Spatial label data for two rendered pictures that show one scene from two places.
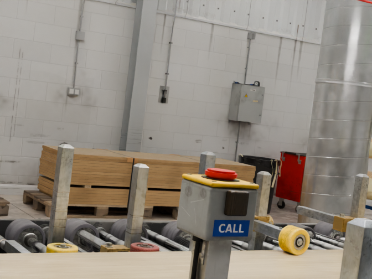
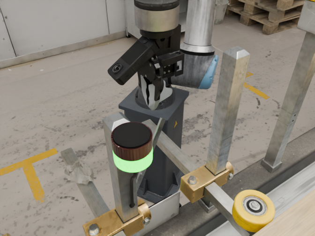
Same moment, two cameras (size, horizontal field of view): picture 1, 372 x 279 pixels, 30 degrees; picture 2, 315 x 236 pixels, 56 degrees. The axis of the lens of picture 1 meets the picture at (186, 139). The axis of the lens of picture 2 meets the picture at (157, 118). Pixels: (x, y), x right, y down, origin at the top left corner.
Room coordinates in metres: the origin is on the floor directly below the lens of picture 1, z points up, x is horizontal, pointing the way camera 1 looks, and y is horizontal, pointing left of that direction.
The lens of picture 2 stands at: (1.48, -0.43, 1.41)
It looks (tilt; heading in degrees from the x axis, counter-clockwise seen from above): 39 degrees down; 178
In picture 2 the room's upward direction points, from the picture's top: straight up
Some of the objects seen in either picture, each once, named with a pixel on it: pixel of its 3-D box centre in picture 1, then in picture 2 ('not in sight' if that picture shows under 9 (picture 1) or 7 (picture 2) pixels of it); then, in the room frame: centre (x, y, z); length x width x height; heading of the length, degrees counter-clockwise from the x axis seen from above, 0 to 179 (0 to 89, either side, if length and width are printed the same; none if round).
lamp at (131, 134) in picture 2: not in sight; (134, 181); (1.16, -0.46, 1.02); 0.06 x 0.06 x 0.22; 32
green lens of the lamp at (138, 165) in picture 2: not in sight; (132, 152); (1.16, -0.46, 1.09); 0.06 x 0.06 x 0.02
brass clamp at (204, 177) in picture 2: not in sight; (207, 178); (1.00, -0.29, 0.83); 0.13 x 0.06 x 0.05; 122
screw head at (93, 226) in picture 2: not in sight; (93, 229); (1.16, -0.54, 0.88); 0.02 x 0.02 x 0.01
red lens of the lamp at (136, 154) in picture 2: not in sight; (131, 140); (1.16, -0.46, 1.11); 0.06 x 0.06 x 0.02
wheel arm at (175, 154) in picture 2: not in sight; (190, 169); (0.97, -0.33, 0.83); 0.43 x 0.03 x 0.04; 32
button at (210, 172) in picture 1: (220, 176); not in sight; (0.85, -0.05, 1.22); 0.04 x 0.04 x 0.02
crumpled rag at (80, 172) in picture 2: not in sight; (78, 169); (1.00, -0.60, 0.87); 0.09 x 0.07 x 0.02; 32
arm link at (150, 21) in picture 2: not in sight; (155, 15); (0.88, -0.41, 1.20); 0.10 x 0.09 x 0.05; 32
